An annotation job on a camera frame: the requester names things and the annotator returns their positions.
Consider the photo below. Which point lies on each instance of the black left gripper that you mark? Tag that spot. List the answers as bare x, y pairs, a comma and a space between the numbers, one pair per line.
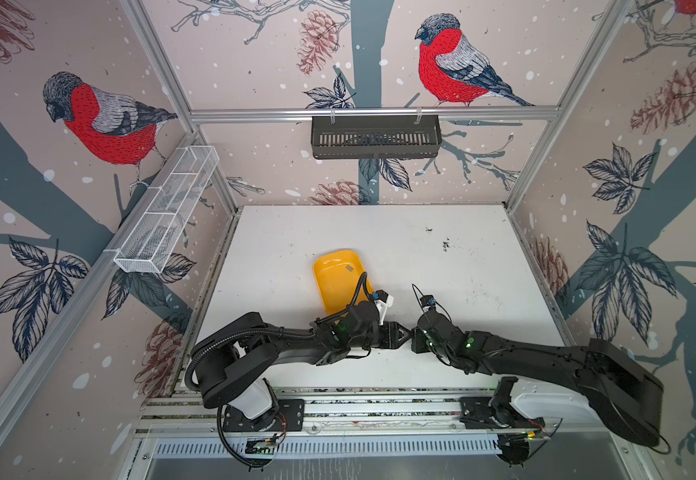
392, 336

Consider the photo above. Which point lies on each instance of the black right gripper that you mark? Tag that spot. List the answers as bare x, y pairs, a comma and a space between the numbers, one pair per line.
415, 340

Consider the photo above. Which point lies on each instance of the yellow plastic tray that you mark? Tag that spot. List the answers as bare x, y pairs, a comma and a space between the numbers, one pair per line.
336, 285

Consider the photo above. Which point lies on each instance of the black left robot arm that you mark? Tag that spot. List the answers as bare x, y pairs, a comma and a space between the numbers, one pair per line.
227, 368

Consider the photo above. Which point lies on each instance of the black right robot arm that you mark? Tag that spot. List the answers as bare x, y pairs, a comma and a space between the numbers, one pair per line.
626, 397

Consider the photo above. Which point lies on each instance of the aluminium top crossbar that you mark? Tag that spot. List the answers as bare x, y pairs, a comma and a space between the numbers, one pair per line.
542, 113

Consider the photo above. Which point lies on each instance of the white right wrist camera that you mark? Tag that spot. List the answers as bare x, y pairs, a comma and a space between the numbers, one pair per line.
428, 302

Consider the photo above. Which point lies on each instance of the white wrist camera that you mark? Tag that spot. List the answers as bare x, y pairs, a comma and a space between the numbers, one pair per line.
428, 302
383, 301

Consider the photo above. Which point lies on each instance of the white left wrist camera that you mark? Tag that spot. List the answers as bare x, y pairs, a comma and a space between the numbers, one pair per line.
383, 301

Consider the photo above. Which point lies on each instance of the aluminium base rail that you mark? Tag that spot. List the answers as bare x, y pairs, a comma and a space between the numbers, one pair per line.
392, 424

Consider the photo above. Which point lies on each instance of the black hanging wire basket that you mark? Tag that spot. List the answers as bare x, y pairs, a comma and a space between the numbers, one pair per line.
376, 137

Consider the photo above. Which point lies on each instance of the white wire mesh basket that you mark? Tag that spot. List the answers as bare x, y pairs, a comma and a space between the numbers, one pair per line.
156, 227

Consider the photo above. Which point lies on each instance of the aluminium frame corner post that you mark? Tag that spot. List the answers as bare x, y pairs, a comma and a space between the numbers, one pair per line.
156, 35

